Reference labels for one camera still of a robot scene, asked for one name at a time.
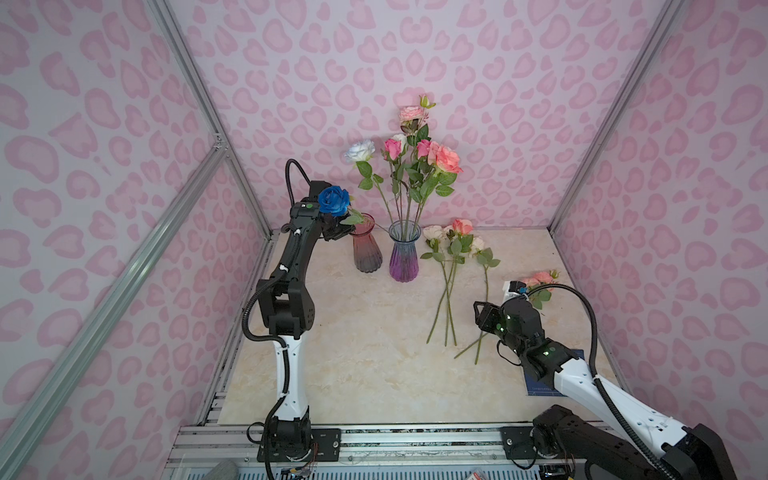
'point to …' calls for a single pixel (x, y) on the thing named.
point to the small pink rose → (540, 278)
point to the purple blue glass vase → (404, 260)
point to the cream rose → (431, 235)
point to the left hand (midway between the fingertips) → (353, 221)
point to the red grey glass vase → (366, 248)
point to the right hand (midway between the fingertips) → (479, 304)
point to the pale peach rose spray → (488, 259)
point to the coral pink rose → (457, 248)
